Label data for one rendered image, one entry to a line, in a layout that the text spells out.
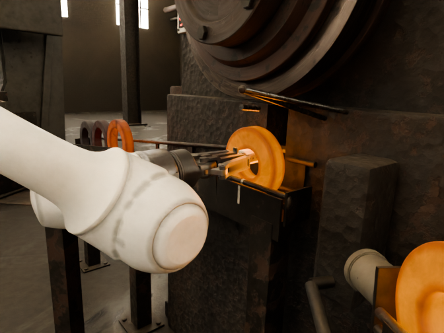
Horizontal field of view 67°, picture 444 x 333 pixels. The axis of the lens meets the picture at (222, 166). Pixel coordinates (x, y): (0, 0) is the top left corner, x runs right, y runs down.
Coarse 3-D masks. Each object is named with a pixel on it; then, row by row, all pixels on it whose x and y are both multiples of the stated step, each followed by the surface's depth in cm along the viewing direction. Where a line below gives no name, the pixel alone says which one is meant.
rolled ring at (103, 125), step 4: (96, 120) 140; (100, 120) 139; (104, 120) 139; (96, 124) 140; (100, 124) 137; (104, 124) 136; (108, 124) 137; (92, 128) 145; (96, 128) 141; (100, 128) 137; (104, 128) 135; (92, 132) 145; (96, 132) 144; (100, 132) 145; (104, 132) 134; (92, 136) 146; (96, 136) 145; (100, 136) 146; (104, 136) 135; (92, 140) 147; (96, 140) 146; (100, 140) 147; (104, 140) 135; (92, 144) 147; (96, 144) 146; (100, 144) 147; (104, 144) 136
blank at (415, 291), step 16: (416, 256) 33; (432, 256) 31; (400, 272) 36; (416, 272) 33; (432, 272) 31; (400, 288) 36; (416, 288) 33; (432, 288) 31; (400, 304) 35; (416, 304) 33; (432, 304) 32; (400, 320) 35; (416, 320) 33; (432, 320) 32
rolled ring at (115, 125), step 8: (112, 120) 126; (120, 120) 124; (112, 128) 127; (120, 128) 121; (128, 128) 122; (112, 136) 131; (128, 136) 121; (112, 144) 132; (128, 144) 120; (128, 152) 121
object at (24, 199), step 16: (0, 176) 92; (0, 192) 93; (48, 240) 94; (64, 240) 93; (48, 256) 96; (64, 256) 94; (64, 272) 95; (80, 272) 101; (64, 288) 97; (80, 288) 102; (64, 304) 98; (80, 304) 103; (64, 320) 99; (80, 320) 103
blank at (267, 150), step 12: (240, 132) 70; (252, 132) 67; (264, 132) 67; (228, 144) 74; (240, 144) 71; (252, 144) 68; (264, 144) 65; (276, 144) 66; (264, 156) 66; (276, 156) 65; (264, 168) 66; (276, 168) 65; (252, 180) 70; (264, 180) 67; (276, 180) 66; (264, 192) 68
